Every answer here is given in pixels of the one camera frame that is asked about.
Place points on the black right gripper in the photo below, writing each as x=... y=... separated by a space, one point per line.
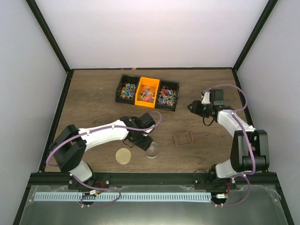
x=195 y=108

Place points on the light blue slotted cable duct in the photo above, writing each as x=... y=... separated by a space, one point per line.
x=123 y=197

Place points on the orange candy bin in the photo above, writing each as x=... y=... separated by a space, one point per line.
x=146 y=92

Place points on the gold round lid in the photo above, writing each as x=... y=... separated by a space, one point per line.
x=123 y=156

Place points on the clear round container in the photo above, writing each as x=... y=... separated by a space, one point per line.
x=153 y=151

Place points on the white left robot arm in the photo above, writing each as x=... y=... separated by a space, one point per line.
x=67 y=150

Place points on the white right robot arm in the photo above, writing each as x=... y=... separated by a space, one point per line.
x=250 y=146

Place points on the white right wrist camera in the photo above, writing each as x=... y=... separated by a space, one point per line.
x=205 y=97

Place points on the black candy bin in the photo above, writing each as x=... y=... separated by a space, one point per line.
x=167 y=95
x=126 y=89

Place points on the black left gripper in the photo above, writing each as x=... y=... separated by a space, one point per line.
x=145 y=145

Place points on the brown plastic scoop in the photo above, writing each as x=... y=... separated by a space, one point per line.
x=186 y=137

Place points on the black front mounting rail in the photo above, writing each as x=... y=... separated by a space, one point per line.
x=198 y=180

